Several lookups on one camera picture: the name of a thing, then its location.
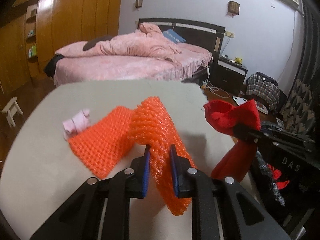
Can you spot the yellow plush toy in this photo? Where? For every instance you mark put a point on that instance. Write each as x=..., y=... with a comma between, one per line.
x=238, y=60

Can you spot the orange foam net sleeve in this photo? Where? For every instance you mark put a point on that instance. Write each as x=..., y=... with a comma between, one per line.
x=101, y=146

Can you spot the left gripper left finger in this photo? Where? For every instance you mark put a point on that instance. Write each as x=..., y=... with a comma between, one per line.
x=139, y=181

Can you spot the wall lamp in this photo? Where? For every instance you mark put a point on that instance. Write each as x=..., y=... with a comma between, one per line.
x=233, y=8
x=138, y=3

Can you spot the wooden wardrobe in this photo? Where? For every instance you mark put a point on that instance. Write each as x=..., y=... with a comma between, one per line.
x=32, y=30

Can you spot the dark wooden headboard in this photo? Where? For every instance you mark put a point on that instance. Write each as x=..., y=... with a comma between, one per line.
x=206, y=35

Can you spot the blue pillow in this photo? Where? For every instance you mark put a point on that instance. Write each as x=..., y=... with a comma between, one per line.
x=173, y=36

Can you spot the black white nightstand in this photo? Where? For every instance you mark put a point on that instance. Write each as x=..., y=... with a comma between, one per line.
x=229, y=76

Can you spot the small white stool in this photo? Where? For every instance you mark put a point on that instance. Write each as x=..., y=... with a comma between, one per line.
x=10, y=110

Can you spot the right wall lamp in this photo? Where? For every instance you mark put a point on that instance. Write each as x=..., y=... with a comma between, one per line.
x=233, y=8

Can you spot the pink rolled sock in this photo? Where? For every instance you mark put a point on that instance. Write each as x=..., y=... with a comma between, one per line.
x=77, y=124

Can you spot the black trash bin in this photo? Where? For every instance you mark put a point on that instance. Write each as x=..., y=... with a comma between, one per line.
x=292, y=203

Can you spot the dark green curtain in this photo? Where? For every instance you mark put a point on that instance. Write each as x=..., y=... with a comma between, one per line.
x=308, y=68

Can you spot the pink bed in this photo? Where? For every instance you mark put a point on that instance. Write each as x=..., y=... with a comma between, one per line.
x=105, y=67

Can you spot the pink duvet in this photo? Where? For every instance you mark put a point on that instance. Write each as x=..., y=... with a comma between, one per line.
x=146, y=41

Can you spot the red cloth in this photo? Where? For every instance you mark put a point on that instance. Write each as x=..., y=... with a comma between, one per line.
x=234, y=121

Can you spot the brown cushion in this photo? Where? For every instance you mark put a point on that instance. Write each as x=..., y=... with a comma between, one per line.
x=90, y=44

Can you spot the plaid bag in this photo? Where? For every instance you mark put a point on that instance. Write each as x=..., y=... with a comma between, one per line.
x=264, y=87

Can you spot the white bathroom scale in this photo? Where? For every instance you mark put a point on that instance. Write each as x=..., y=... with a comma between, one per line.
x=238, y=100

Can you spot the patterned armchair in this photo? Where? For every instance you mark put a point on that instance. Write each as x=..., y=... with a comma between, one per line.
x=300, y=113

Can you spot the black clothes on bed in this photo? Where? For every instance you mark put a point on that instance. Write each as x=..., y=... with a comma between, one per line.
x=50, y=68

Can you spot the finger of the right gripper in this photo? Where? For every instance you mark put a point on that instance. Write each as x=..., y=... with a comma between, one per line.
x=247, y=134

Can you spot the left wall lamp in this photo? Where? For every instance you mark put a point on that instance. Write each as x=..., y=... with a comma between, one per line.
x=138, y=3

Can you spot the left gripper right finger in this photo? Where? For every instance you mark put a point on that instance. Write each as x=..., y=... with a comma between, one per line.
x=184, y=183

